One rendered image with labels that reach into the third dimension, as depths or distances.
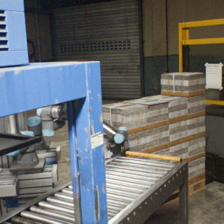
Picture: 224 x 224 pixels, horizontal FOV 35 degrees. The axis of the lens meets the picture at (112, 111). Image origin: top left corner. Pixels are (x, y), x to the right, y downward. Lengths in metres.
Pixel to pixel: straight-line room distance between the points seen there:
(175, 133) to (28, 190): 1.66
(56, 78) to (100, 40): 10.26
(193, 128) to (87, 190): 2.80
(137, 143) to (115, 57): 7.81
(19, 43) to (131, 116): 2.16
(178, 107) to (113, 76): 7.50
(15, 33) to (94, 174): 0.47
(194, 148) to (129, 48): 7.08
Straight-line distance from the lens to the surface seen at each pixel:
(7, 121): 2.36
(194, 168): 3.94
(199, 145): 3.92
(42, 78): 0.86
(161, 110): 3.39
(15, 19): 1.06
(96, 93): 1.04
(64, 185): 2.15
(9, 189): 2.46
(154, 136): 3.36
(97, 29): 11.21
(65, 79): 0.93
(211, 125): 4.41
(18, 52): 1.05
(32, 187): 2.57
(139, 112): 3.16
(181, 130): 3.65
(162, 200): 2.13
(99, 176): 1.10
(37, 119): 2.97
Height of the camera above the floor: 1.58
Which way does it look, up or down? 10 degrees down
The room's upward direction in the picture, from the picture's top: 3 degrees counter-clockwise
